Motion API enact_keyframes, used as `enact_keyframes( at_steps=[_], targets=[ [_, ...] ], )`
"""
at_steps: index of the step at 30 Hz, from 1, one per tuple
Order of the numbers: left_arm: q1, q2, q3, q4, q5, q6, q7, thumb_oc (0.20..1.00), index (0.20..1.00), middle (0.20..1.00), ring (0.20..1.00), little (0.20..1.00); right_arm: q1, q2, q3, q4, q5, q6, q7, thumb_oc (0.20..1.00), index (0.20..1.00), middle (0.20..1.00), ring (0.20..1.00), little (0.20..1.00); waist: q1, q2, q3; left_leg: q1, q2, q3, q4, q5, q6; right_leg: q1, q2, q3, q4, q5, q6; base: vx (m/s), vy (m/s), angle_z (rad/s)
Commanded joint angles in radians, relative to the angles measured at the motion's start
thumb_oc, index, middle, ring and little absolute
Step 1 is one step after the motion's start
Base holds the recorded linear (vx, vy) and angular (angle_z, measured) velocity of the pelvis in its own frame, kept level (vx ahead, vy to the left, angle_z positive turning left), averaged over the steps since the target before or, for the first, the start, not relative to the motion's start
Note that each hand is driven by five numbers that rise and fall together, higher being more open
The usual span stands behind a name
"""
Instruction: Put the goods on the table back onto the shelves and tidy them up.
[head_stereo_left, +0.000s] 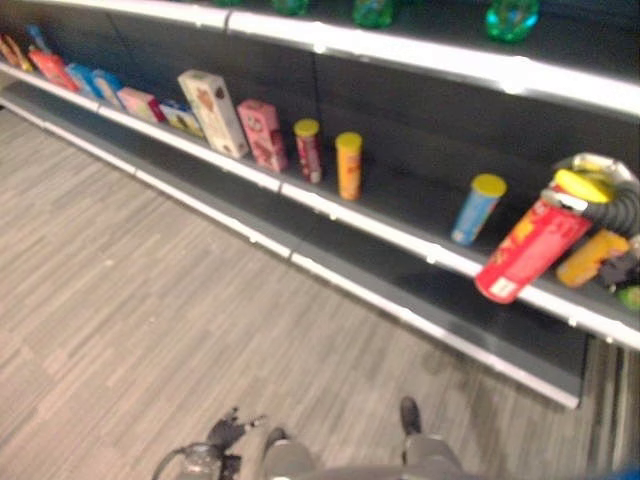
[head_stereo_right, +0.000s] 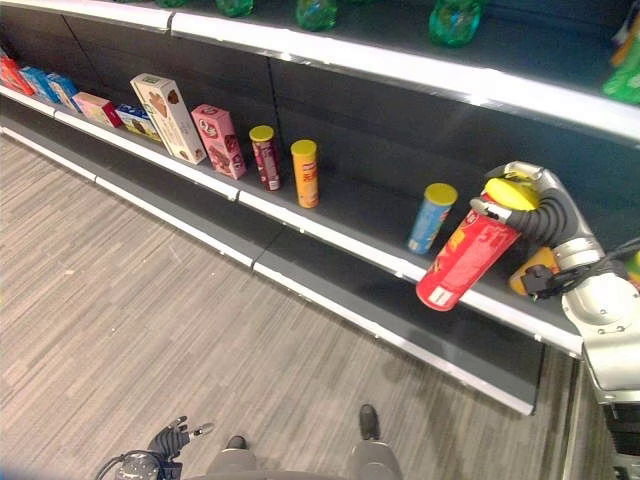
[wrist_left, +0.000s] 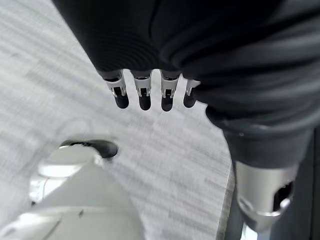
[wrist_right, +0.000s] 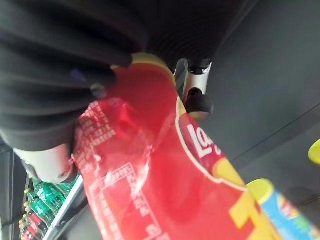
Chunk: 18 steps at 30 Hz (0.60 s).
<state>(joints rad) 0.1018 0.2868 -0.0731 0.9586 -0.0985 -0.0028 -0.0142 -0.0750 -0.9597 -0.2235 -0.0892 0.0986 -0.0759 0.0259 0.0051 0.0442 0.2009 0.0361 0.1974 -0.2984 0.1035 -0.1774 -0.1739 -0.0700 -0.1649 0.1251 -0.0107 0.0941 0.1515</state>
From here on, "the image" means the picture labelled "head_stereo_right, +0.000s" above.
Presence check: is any shelf board with snack boxes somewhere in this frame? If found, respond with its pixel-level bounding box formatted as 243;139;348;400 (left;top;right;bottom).
0;83;585;357

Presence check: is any yellow snack bag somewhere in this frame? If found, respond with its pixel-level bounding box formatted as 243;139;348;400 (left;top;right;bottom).
609;8;640;69

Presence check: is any blue chips can yellow lid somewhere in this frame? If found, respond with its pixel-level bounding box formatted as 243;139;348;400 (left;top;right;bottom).
406;182;459;256

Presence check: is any black wrist clamp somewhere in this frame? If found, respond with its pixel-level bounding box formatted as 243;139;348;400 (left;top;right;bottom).
523;263;557;302

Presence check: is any green snack bag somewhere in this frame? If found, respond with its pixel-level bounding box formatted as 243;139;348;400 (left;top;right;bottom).
214;0;256;18
294;0;342;32
428;0;485;49
601;48;640;106

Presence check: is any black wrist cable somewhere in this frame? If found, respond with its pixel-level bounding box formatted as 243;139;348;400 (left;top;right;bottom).
530;238;640;302

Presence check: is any flat pink snack box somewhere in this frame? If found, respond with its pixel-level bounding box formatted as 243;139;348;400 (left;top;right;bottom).
72;91;124;129

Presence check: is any light blue snack box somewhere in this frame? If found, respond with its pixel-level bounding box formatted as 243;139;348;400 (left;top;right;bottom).
45;72;81;112

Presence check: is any pink cookie box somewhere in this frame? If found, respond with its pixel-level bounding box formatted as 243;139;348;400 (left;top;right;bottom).
191;103;248;181

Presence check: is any red chips can yellow lid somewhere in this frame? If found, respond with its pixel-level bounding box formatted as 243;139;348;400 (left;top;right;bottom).
415;177;542;313

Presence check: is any shelf board with green bags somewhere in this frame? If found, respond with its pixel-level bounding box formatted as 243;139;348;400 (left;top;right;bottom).
0;0;640;147

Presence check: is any maroon chips can yellow lid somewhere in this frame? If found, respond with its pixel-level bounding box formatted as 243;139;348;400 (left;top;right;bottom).
248;125;283;192

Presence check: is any blue and yellow snack box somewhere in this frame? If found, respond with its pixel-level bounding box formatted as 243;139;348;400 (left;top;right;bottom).
115;103;162;143

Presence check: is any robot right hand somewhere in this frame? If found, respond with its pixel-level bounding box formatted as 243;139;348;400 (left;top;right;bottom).
471;160;605;272

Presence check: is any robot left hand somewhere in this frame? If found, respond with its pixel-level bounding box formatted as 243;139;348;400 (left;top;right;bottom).
147;415;216;461

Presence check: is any orange chips can yellow lid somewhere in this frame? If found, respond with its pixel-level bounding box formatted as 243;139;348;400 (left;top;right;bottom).
290;139;321;209

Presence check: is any orange snack can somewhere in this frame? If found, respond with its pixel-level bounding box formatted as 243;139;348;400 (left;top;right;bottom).
508;246;560;297

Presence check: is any red snack box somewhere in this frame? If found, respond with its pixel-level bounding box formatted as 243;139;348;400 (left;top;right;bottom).
0;54;34;97

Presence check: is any tall beige cookie box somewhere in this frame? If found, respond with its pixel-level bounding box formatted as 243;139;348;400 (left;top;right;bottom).
129;73;208;166

